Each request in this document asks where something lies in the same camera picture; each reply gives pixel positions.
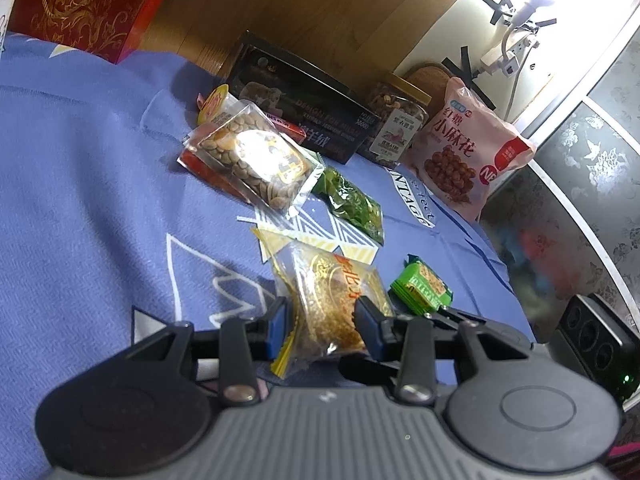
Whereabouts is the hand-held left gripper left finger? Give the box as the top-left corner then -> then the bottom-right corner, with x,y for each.
132,297 -> 293,408

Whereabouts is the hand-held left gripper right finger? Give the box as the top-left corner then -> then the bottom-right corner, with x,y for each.
340,297 -> 533,406

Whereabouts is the gold clear snack packet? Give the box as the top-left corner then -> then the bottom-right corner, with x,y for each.
250,227 -> 396,378

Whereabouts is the green cracker packet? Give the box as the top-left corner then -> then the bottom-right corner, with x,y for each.
389,255 -> 455,317

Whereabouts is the dark green snack packet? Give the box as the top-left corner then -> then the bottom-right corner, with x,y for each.
312,165 -> 386,246

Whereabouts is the red snack packet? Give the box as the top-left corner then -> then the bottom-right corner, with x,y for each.
176,147 -> 251,201

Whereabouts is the black cardboard box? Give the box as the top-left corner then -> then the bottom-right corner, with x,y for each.
225,30 -> 383,166

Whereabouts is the grey floral sliding door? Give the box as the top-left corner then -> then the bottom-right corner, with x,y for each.
480,35 -> 640,356

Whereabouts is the clear bag of round biscuits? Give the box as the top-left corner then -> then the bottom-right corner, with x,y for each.
187,102 -> 326,218

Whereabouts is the pink snack bag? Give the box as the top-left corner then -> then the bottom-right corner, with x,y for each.
400,76 -> 538,223

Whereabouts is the nut jar with tan lid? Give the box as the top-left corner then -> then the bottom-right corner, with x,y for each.
357,72 -> 433,168

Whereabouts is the blue printed bed sheet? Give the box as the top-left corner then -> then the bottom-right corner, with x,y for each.
0,30 -> 538,480

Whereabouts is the yellow round snack packet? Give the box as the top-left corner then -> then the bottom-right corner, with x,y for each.
196,85 -> 236,126

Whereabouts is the round wooden board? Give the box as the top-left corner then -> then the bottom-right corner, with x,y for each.
402,61 -> 463,91

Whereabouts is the white power strip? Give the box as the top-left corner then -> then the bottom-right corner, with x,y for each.
480,30 -> 541,78

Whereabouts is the wooden headboard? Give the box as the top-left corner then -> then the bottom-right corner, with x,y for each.
120,0 -> 481,106

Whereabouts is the white clamp lamp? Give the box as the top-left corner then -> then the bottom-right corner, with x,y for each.
500,0 -> 556,46

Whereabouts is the red gift box gold pattern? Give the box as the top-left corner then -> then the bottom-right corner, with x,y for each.
7,0 -> 193,66

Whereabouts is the white cup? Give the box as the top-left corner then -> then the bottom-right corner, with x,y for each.
0,0 -> 21,36

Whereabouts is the white cable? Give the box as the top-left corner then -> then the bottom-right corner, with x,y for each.
502,52 -> 531,121

